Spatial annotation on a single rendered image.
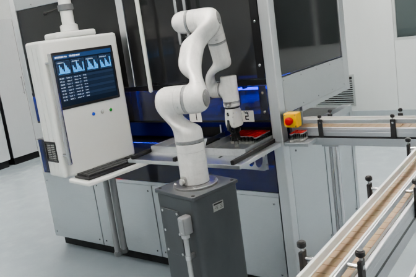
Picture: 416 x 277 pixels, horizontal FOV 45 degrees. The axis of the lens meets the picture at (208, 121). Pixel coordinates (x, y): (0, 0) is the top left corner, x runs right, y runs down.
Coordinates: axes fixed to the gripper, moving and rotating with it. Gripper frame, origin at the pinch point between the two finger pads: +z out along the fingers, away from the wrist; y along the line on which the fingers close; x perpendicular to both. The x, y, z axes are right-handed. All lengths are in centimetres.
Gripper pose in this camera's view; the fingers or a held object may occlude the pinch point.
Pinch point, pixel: (235, 136)
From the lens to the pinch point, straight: 257.6
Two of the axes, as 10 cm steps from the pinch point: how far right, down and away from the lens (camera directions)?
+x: -8.1, 0.0, 5.9
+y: 5.7, -2.2, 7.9
